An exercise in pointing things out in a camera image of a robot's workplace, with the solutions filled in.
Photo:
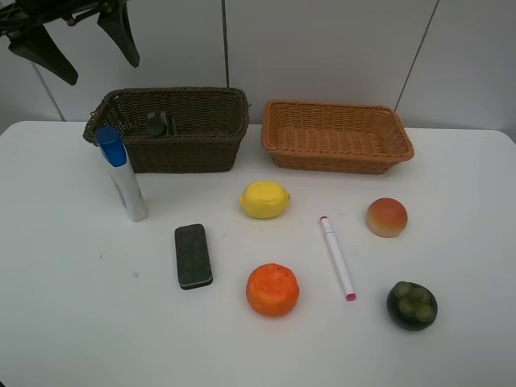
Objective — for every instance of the black felt whiteboard eraser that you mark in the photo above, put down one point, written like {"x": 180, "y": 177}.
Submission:
{"x": 192, "y": 257}

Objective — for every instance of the orange tangerine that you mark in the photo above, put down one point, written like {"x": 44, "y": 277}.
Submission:
{"x": 272, "y": 290}

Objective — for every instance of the orange-red peach half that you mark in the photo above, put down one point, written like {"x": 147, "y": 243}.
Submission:
{"x": 386, "y": 217}

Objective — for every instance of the orange wicker basket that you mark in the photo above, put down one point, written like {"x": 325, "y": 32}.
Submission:
{"x": 331, "y": 137}

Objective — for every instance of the dark brown wicker basket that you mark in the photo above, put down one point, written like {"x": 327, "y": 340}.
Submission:
{"x": 211, "y": 123}

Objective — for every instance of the dark green pump bottle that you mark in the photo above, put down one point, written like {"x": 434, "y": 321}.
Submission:
{"x": 160, "y": 123}

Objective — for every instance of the yellow lemon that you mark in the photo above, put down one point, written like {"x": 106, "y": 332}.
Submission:
{"x": 264, "y": 200}

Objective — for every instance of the dark green mangosteen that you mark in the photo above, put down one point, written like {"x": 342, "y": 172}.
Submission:
{"x": 411, "y": 306}

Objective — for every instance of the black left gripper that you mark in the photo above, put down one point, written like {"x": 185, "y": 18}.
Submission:
{"x": 23, "y": 22}

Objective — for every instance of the white tube blue cap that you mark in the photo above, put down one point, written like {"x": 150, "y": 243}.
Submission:
{"x": 121, "y": 172}

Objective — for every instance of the white pink-capped marker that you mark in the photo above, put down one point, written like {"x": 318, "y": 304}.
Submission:
{"x": 338, "y": 260}

